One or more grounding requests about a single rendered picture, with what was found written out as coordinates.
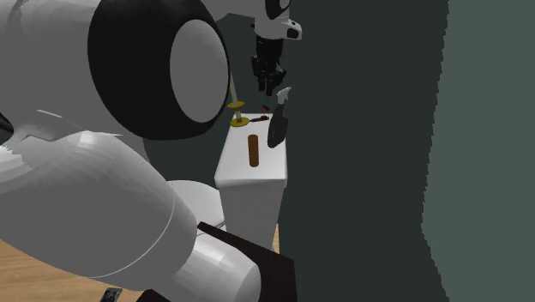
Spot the black spray bottle white nozzle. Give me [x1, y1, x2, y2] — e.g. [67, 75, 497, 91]
[266, 86, 292, 150]

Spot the white toilet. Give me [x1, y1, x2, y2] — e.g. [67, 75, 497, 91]
[166, 112, 290, 255]

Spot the dark flat rectangular object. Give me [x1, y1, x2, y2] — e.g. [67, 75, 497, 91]
[99, 287, 123, 302]

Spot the yellow stand with pale rod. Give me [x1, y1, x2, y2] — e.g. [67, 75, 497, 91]
[226, 75, 251, 129]

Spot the dark robot stand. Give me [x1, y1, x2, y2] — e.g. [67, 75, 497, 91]
[135, 220, 299, 302]

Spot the brown cylinder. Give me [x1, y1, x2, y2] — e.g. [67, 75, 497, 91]
[247, 133, 261, 169]

